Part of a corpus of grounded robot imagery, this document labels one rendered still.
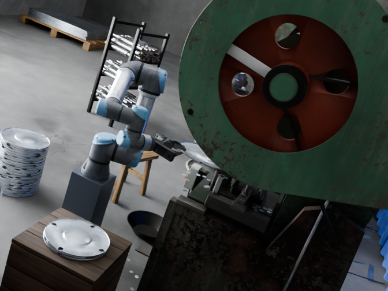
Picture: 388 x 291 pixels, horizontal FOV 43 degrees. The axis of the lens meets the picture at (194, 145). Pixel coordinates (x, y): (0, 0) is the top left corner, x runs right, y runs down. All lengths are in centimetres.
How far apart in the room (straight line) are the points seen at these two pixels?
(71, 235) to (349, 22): 143
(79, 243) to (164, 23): 752
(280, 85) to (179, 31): 766
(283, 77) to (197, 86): 34
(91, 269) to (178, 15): 758
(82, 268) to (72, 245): 13
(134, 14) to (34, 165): 683
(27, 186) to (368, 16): 221
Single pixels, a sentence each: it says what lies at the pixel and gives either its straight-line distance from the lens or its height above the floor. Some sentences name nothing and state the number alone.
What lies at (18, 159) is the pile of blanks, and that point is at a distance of 310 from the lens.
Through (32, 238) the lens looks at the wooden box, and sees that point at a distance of 226.
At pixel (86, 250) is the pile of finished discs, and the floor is 37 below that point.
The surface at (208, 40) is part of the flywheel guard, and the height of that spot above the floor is 138.
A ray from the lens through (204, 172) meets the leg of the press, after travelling 271.
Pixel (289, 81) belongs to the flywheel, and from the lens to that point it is 177.
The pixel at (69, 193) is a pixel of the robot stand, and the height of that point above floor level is 33.
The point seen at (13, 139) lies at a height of 33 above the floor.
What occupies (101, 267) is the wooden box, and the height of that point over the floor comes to 35.
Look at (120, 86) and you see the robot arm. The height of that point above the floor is 101.
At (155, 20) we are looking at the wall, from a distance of 954.
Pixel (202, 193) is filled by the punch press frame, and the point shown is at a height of 64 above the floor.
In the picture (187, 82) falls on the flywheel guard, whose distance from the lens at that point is 192.
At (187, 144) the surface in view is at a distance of 249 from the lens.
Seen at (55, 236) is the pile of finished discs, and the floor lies 37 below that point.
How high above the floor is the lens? 161
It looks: 19 degrees down
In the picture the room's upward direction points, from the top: 20 degrees clockwise
